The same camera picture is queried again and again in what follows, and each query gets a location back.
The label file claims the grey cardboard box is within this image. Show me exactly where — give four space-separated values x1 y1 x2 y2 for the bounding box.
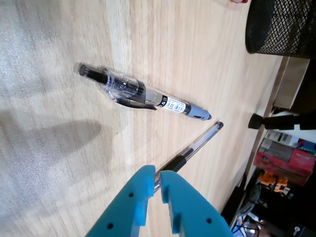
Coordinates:
265 130 301 149

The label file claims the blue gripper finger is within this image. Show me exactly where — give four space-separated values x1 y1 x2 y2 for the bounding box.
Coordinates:
159 170 235 237
85 164 156 237

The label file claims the black mesh pen holder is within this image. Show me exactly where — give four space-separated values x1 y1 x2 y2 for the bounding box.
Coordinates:
245 0 316 60

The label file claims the light wooden furniture panel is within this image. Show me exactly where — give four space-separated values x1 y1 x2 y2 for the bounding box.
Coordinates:
273 56 311 109

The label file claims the orange object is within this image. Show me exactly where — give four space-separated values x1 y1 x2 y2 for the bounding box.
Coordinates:
262 171 288 192

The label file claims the clear stick pen black cap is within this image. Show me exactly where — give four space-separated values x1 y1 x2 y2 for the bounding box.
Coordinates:
153 121 224 195

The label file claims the red cardboard box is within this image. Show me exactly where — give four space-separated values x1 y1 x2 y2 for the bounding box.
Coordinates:
253 138 316 187

